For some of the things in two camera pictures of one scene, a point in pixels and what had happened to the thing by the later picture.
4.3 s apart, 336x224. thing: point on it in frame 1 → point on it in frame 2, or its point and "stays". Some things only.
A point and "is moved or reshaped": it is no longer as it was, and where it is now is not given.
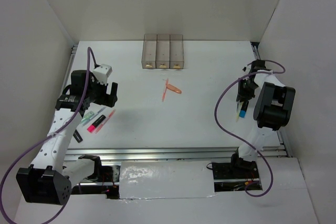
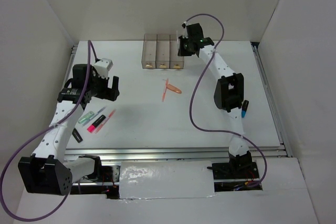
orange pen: [164, 92] stays
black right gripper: [243, 95] → [182, 52]
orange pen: [105, 121] stays
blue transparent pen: [95, 115] stays
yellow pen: [238, 105] is moved or reshaped
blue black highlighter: [243, 109] stays
